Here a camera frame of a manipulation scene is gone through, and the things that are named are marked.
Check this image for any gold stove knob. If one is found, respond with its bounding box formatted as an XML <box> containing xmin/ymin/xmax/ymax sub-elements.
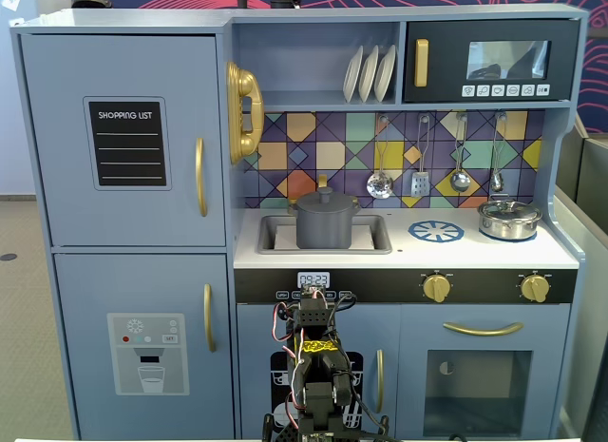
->
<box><xmin>519</xmin><ymin>272</ymin><xmax>553</xmax><ymax>304</ymax></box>
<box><xmin>422</xmin><ymin>272</ymin><xmax>453</xmax><ymax>304</ymax></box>

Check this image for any black camera cable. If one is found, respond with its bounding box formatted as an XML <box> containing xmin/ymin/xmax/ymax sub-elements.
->
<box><xmin>326</xmin><ymin>291</ymin><xmax>358</xmax><ymax>322</ymax></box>

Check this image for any blue freezer door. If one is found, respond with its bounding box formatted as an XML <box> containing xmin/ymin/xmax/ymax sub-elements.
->
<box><xmin>52</xmin><ymin>253</ymin><xmax>235</xmax><ymax>441</ymax></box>

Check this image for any white toy plate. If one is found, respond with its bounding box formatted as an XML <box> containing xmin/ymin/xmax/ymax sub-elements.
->
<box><xmin>373</xmin><ymin>44</ymin><xmax>397</xmax><ymax>103</ymax></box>
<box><xmin>342</xmin><ymin>44</ymin><xmax>365</xmax><ymax>105</ymax></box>
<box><xmin>357</xmin><ymin>44</ymin><xmax>381</xmax><ymax>104</ymax></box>

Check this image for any red white black servo cable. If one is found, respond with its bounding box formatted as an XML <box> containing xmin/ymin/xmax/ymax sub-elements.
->
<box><xmin>271</xmin><ymin>300</ymin><xmax>308</xmax><ymax>414</ymax></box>

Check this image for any black microwave door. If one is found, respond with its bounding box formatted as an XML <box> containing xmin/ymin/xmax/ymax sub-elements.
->
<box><xmin>402</xmin><ymin>19</ymin><xmax>581</xmax><ymax>104</ymax></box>

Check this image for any blue wooden toy kitchen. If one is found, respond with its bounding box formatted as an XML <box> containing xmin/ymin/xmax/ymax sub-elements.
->
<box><xmin>9</xmin><ymin>3</ymin><xmax>590</xmax><ymax>441</ymax></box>

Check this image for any gold toy telephone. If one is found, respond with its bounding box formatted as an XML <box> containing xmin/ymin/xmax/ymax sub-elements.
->
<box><xmin>225</xmin><ymin>61</ymin><xmax>265</xmax><ymax>166</ymax></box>

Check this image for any blue fridge door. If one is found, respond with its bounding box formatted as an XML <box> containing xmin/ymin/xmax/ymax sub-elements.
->
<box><xmin>20</xmin><ymin>32</ymin><xmax>227</xmax><ymax>248</ymax></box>

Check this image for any gray sink basin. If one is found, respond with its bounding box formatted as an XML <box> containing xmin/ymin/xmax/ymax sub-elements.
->
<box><xmin>256</xmin><ymin>214</ymin><xmax>394</xmax><ymax>256</ymax></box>

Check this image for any gold microwave handle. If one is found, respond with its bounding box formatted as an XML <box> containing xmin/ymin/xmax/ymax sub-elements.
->
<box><xmin>413</xmin><ymin>38</ymin><xmax>430</xmax><ymax>88</ymax></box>

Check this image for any blue cabinet door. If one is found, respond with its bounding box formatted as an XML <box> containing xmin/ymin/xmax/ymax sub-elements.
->
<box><xmin>236</xmin><ymin>303</ymin><xmax>401</xmax><ymax>439</ymax></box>

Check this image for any gold freezer door handle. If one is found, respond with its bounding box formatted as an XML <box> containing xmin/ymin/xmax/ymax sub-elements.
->
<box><xmin>202</xmin><ymin>283</ymin><xmax>217</xmax><ymax>354</ymax></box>

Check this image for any small steel spoon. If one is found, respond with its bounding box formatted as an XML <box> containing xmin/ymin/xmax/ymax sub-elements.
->
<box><xmin>488</xmin><ymin>111</ymin><xmax>507</xmax><ymax>194</ymax></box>

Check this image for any gray pot lid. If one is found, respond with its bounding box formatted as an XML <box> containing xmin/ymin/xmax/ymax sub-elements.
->
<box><xmin>288</xmin><ymin>185</ymin><xmax>361</xmax><ymax>215</ymax></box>

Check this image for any steel ladle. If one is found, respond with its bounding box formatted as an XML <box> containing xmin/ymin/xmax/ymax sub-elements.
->
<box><xmin>448</xmin><ymin>112</ymin><xmax>473</xmax><ymax>194</ymax></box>

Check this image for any gold cabinet door handle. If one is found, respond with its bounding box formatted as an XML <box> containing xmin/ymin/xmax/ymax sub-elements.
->
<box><xmin>375</xmin><ymin>349</ymin><xmax>386</xmax><ymax>415</ymax></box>

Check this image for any blue oven door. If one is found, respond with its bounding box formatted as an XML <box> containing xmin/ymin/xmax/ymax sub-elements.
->
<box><xmin>399</xmin><ymin>303</ymin><xmax>572</xmax><ymax>439</ymax></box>

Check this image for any gold fridge door handle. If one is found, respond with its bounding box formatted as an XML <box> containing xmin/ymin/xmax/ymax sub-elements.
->
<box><xmin>194</xmin><ymin>137</ymin><xmax>210</xmax><ymax>219</ymax></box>

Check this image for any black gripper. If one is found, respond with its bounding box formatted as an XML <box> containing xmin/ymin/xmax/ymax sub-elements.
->
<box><xmin>293</xmin><ymin>298</ymin><xmax>335</xmax><ymax>341</ymax></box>

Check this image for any steel slotted skimmer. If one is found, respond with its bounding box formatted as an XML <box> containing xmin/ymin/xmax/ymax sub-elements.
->
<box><xmin>365</xmin><ymin>113</ymin><xmax>396</xmax><ymax>201</ymax></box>

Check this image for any stainless steel pot lid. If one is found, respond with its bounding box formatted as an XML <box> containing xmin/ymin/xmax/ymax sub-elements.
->
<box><xmin>477</xmin><ymin>199</ymin><xmax>543</xmax><ymax>221</ymax></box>

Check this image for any gray pot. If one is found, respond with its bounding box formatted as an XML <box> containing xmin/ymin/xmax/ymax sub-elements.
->
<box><xmin>289</xmin><ymin>204</ymin><xmax>361</xmax><ymax>250</ymax></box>

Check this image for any black shopping list board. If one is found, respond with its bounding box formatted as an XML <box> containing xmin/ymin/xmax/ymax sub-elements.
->
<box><xmin>82</xmin><ymin>95</ymin><xmax>173</xmax><ymax>192</ymax></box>

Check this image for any steel perforated spatula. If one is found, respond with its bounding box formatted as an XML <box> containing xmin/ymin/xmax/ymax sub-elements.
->
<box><xmin>409</xmin><ymin>113</ymin><xmax>434</xmax><ymax>199</ymax></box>

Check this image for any gold oven handle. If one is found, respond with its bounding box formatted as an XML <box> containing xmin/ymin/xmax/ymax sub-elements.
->
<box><xmin>442</xmin><ymin>321</ymin><xmax>525</xmax><ymax>337</ymax></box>

